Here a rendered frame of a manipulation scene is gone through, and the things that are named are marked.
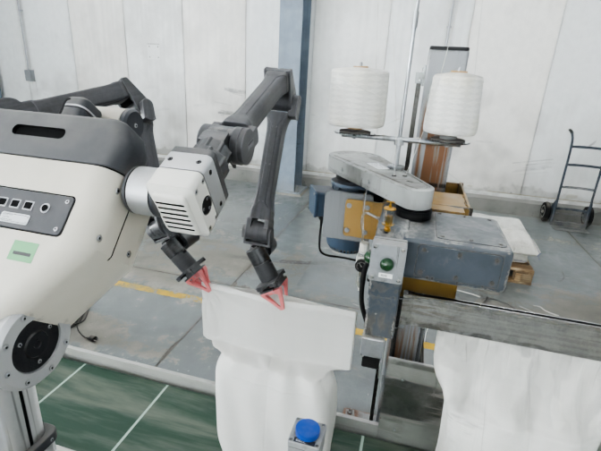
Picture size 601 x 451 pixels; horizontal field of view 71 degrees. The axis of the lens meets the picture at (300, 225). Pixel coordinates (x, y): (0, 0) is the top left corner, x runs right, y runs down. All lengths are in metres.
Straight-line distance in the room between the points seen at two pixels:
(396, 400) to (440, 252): 0.83
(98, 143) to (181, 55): 6.23
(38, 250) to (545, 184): 6.10
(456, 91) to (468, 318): 0.59
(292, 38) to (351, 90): 4.73
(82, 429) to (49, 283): 1.16
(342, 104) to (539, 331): 0.79
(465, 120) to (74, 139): 0.90
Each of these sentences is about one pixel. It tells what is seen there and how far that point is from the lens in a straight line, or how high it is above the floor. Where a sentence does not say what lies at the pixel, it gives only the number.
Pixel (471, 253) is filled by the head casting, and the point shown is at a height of 1.32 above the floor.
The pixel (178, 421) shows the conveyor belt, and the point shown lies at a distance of 1.84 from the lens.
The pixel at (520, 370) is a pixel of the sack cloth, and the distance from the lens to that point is 1.32.
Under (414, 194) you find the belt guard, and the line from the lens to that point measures 1.05.
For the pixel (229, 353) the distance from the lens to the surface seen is 1.41.
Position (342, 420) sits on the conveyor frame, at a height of 0.40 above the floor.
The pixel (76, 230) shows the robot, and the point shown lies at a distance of 0.79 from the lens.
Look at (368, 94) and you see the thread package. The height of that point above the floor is 1.62.
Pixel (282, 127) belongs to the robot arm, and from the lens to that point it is 1.21.
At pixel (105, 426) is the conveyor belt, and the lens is 1.89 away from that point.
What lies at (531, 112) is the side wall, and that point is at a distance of 6.23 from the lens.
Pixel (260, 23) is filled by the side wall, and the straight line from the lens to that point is 6.52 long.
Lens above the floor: 1.67
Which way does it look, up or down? 20 degrees down
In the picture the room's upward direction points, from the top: 3 degrees clockwise
